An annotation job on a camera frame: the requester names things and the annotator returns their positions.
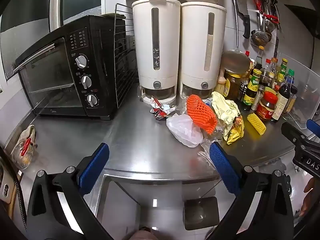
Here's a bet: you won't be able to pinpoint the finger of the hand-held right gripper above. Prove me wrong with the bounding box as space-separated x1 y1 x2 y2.
307 119 320 138
281 122 320 152

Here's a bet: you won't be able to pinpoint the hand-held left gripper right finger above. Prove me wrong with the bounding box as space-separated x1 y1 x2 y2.
209 142 295 240

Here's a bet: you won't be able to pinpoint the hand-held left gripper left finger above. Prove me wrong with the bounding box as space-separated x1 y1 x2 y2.
26 142 112 240

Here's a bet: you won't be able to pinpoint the steel trash bin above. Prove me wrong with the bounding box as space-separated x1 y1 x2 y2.
184 196 220 230

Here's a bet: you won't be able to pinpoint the pale yellow bag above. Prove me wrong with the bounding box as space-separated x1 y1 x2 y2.
211 91 242 140

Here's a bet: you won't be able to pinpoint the person's right hand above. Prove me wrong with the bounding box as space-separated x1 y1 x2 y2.
304 177 316 194

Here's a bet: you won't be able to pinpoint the clear splash guard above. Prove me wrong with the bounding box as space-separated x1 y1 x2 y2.
276 52 320 140

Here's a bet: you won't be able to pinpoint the yellow foam fruit net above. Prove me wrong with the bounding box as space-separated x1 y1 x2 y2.
246 113 267 135

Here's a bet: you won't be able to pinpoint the yellow snack packet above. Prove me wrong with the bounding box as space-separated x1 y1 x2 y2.
226 115 245 145

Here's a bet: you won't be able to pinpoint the red lid sauce jar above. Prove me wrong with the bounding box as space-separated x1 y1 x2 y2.
256 91 278 122

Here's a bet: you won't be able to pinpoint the white plastic bag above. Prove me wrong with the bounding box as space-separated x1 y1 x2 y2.
166 113 204 148

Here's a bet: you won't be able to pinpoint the cluster of condiment bottles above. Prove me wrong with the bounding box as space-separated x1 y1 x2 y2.
237 45 298 123

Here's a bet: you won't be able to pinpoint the orange foam fruit net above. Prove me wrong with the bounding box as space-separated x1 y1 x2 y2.
186 94 218 135

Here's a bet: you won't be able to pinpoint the beige cloth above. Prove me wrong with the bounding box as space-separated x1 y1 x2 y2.
19 124 38 148

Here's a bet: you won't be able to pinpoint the large oil jar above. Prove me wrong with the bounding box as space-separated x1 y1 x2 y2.
224 69 244 102

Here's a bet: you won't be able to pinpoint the kitchen brush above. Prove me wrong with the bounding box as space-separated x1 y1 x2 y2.
214 67 227 93

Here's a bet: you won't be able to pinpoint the person's leg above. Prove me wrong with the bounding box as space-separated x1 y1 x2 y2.
125 226 160 240

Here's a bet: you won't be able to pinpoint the crumpled red white wrapper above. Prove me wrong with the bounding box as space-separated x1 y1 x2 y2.
149 96 177 120

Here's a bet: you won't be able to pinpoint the black toaster oven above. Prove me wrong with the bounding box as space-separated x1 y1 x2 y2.
15 15 127 120

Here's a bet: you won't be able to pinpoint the metal skimmer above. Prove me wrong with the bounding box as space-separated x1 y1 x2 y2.
251 12 269 47

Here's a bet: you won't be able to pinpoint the metal ladle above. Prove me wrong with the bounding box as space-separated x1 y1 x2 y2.
264 4 275 33

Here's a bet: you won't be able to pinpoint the red scissors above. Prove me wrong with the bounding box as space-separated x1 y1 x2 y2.
252 0 279 23

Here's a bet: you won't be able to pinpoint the white grain dispenser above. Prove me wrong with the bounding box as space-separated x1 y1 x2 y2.
178 2 227 100
132 0 181 104

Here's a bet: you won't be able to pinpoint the green cloth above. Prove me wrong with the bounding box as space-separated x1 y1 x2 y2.
100 12 127 20

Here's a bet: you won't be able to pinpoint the window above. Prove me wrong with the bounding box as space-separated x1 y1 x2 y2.
49 0 103 33

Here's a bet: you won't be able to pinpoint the metal wire rack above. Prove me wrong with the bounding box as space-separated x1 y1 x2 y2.
114 3 138 108

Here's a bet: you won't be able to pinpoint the black handled knife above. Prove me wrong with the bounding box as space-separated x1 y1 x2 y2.
236 0 251 39

